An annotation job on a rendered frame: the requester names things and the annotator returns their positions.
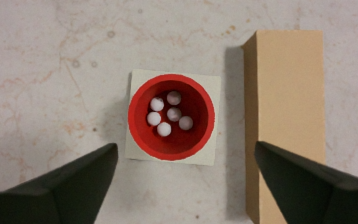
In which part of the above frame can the white square coaster with grey circle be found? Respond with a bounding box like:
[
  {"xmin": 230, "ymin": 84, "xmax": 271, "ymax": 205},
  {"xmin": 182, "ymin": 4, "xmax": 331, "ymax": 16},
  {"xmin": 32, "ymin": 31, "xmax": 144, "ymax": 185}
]
[{"xmin": 125, "ymin": 69, "xmax": 221, "ymax": 166}]

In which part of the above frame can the red cup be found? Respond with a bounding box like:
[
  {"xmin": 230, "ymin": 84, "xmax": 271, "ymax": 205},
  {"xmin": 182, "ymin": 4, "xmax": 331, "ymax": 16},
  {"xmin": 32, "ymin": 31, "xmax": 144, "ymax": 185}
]
[{"xmin": 128, "ymin": 74, "xmax": 215, "ymax": 161}]

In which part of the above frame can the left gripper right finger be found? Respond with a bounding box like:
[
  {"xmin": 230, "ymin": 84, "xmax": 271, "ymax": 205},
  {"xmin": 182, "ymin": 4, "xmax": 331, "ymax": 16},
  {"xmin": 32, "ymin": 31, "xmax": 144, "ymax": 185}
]
[{"xmin": 254, "ymin": 141, "xmax": 358, "ymax": 224}]

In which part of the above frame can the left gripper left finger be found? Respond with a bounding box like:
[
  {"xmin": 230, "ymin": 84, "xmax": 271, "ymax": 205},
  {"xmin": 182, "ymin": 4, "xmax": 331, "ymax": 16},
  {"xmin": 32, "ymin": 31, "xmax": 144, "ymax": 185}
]
[{"xmin": 0, "ymin": 143, "xmax": 119, "ymax": 224}]

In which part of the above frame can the tan rectangular block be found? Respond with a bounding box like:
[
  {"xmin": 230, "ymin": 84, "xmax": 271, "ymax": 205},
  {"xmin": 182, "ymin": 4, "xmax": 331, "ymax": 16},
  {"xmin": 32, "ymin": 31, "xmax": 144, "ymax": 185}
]
[{"xmin": 243, "ymin": 30, "xmax": 326, "ymax": 224}]

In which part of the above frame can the white marble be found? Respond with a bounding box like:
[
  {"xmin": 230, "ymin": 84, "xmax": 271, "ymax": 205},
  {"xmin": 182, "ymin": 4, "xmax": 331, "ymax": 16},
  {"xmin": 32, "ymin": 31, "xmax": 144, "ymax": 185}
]
[
  {"xmin": 157, "ymin": 122, "xmax": 171, "ymax": 137},
  {"xmin": 167, "ymin": 107, "xmax": 182, "ymax": 122},
  {"xmin": 150, "ymin": 97, "xmax": 164, "ymax": 111},
  {"xmin": 147, "ymin": 112, "xmax": 161, "ymax": 126},
  {"xmin": 179, "ymin": 116, "xmax": 193, "ymax": 130},
  {"xmin": 167, "ymin": 91, "xmax": 181, "ymax": 105}
]

